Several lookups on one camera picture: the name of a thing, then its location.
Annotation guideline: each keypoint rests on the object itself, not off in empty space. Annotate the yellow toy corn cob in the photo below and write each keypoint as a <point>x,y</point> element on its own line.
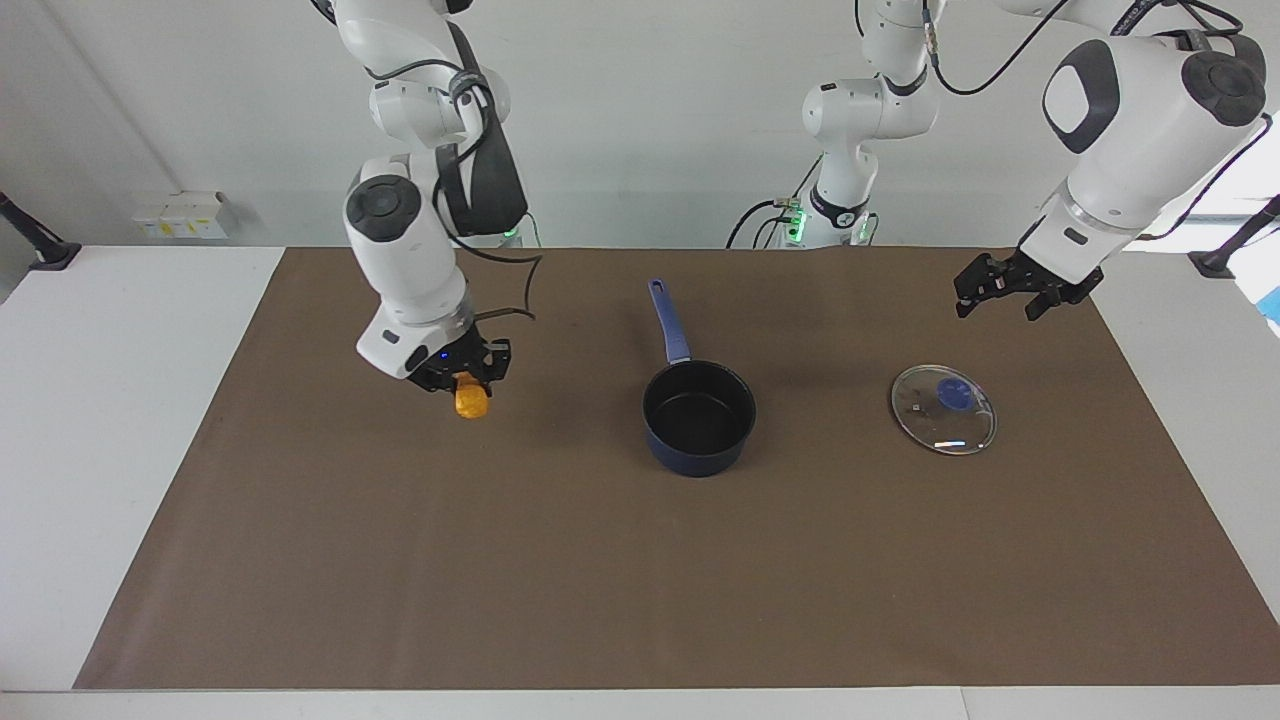
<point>470,403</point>

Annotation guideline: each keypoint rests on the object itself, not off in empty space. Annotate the white wall socket box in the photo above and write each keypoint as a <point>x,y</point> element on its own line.
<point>185,220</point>

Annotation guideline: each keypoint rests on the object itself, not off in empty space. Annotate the brown table mat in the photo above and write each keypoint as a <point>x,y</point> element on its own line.
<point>500,560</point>

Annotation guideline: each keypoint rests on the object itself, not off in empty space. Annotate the glass lid with blue knob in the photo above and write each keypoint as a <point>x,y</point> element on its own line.
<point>950,395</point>

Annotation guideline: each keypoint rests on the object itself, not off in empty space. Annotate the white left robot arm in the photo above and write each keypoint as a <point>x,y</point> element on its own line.
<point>1130,150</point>

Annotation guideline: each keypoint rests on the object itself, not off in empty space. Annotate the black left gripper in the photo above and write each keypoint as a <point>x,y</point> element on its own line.
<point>1040,272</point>

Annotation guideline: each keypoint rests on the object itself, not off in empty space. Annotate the blue object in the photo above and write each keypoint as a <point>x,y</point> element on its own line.
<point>1273,305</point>

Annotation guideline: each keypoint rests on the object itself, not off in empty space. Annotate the black clamp stand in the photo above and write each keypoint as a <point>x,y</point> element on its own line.
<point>50,255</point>
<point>1215,262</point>

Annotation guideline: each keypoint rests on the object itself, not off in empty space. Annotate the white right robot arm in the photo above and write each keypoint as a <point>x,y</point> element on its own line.
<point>400,260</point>

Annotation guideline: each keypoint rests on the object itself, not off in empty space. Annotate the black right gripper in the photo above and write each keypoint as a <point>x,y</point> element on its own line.
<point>462,355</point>

